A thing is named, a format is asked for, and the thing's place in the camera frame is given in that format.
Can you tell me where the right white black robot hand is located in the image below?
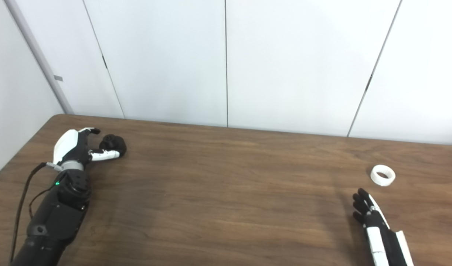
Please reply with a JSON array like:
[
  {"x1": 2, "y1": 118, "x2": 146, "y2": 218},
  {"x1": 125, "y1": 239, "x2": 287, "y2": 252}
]
[{"x1": 352, "y1": 188, "x2": 415, "y2": 266}]

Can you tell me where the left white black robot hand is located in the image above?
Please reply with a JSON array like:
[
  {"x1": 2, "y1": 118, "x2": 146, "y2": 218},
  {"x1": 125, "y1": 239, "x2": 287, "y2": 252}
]
[{"x1": 53, "y1": 127, "x2": 122, "y2": 172}]

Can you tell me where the round black part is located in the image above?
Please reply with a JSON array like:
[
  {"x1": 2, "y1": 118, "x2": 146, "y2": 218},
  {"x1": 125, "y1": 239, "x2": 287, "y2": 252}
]
[{"x1": 99, "y1": 134, "x2": 127, "y2": 157}]

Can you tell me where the white ring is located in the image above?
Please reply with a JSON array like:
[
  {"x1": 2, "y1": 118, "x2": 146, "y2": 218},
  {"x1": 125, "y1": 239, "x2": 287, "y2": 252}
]
[{"x1": 370, "y1": 165, "x2": 396, "y2": 187}]

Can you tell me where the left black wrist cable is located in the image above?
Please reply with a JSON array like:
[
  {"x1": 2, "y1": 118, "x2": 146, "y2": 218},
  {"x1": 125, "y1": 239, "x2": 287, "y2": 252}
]
[{"x1": 10, "y1": 162, "x2": 63, "y2": 259}]

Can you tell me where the left arm thin black wire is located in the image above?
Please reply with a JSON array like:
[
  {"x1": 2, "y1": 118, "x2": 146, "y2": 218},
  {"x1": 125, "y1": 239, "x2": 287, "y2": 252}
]
[{"x1": 29, "y1": 185, "x2": 58, "y2": 218}]

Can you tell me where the grey wall corner post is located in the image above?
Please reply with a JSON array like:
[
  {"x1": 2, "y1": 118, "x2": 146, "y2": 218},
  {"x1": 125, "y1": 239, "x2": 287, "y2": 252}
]
[{"x1": 4, "y1": 0, "x2": 75, "y2": 115}]

